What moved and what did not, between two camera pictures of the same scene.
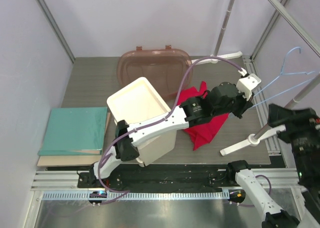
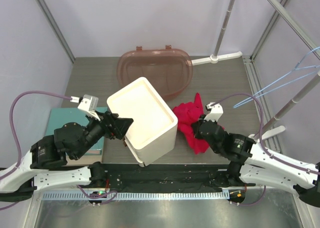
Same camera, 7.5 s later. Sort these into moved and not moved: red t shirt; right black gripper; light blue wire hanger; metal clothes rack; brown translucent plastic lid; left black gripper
Moved: light blue wire hanger; left black gripper; right black gripper; red t shirt
Not moved: metal clothes rack; brown translucent plastic lid
